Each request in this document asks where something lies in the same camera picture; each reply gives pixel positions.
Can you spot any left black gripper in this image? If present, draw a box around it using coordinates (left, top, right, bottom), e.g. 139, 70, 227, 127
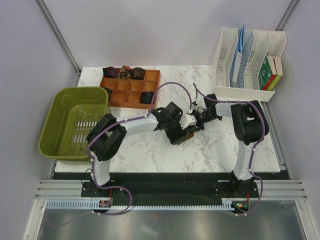
164, 114, 189, 145

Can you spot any floral brown green tie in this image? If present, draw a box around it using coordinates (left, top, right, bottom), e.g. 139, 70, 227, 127
180, 129, 195, 143

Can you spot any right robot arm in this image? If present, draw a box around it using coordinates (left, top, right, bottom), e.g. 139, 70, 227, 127
201, 94, 269, 197

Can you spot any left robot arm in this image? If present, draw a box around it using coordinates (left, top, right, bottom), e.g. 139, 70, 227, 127
85, 102, 196, 197

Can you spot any wooden compartment tray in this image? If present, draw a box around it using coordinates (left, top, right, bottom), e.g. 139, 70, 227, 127
99, 68, 161, 110

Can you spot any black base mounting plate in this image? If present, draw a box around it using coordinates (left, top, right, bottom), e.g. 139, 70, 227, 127
83, 173, 259, 205

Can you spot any rolled dark gold tie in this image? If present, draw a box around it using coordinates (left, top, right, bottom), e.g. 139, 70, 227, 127
131, 67, 146, 80

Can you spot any white plastic file organizer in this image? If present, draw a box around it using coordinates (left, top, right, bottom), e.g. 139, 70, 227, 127
211, 27, 287, 102

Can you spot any green white book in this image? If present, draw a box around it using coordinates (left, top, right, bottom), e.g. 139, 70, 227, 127
258, 55, 277, 90

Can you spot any rolled multicolour patterned tie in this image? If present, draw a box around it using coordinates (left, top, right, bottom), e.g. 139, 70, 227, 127
117, 65, 132, 79

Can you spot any red spine book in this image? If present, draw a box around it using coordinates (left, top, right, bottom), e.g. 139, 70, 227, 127
266, 56, 283, 91

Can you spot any blue paper folder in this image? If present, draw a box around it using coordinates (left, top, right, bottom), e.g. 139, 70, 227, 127
229, 24, 254, 89

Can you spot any rolled navy red tie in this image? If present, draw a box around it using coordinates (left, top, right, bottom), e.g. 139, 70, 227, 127
102, 66, 118, 79

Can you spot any olive green plastic basket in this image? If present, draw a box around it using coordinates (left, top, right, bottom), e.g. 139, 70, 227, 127
38, 86, 111, 162

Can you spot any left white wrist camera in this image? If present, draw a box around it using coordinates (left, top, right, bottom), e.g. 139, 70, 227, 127
179, 113, 197, 130

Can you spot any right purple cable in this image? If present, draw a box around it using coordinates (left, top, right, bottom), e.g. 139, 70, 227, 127
193, 83, 266, 217

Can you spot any purple cable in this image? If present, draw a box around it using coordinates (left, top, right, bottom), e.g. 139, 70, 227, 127
193, 83, 266, 217
44, 81, 194, 227

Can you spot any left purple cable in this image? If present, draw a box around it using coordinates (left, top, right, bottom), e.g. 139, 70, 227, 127
44, 81, 194, 227

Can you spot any aluminium rail frame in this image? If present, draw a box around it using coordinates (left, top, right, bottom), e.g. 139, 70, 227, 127
23, 179, 308, 240

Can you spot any white slotted cable duct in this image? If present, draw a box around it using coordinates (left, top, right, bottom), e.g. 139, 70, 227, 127
45, 198, 236, 211

